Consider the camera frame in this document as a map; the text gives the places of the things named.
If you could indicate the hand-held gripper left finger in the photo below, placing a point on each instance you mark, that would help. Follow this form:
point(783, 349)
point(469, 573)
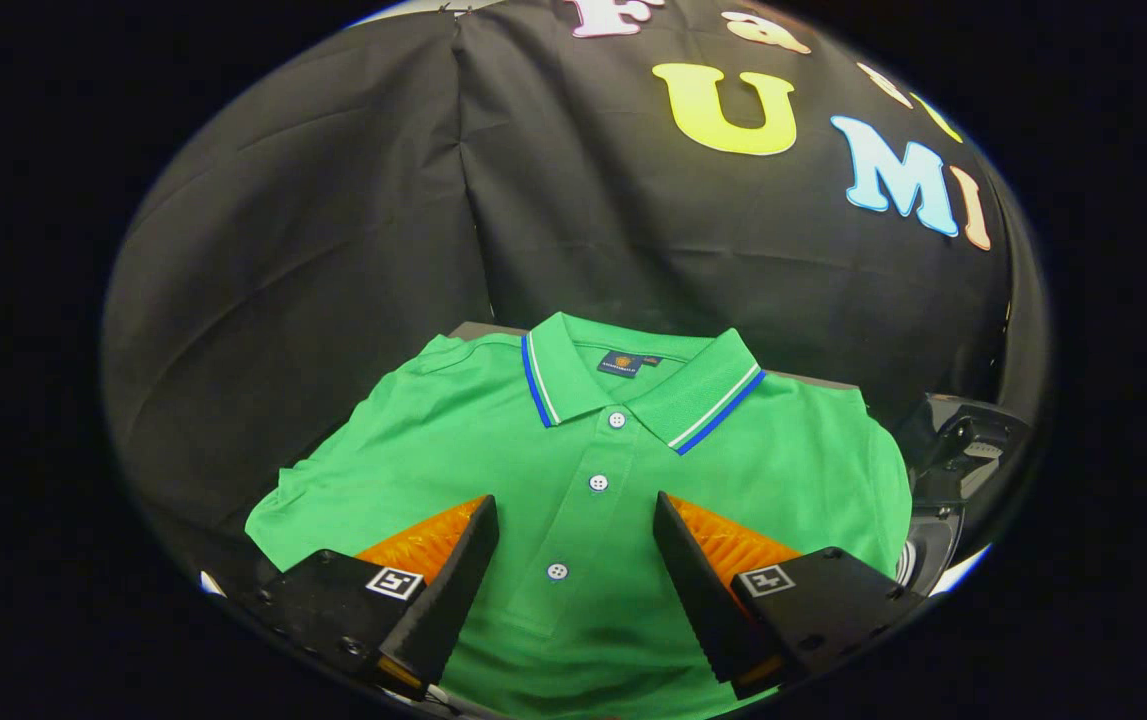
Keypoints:
point(445, 605)

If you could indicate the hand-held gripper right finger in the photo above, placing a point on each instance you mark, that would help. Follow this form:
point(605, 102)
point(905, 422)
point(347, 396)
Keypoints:
point(703, 600)

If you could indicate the green polo shirt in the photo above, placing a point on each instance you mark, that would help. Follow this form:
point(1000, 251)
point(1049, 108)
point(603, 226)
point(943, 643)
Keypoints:
point(583, 600)

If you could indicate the dark grey washing machine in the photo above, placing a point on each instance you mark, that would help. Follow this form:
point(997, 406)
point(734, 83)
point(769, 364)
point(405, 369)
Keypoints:
point(928, 550)

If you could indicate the grey box stand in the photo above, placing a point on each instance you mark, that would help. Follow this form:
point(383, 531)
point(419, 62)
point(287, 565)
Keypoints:
point(483, 330)

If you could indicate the black backdrop cloth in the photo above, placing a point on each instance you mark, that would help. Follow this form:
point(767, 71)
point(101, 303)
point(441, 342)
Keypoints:
point(333, 250)

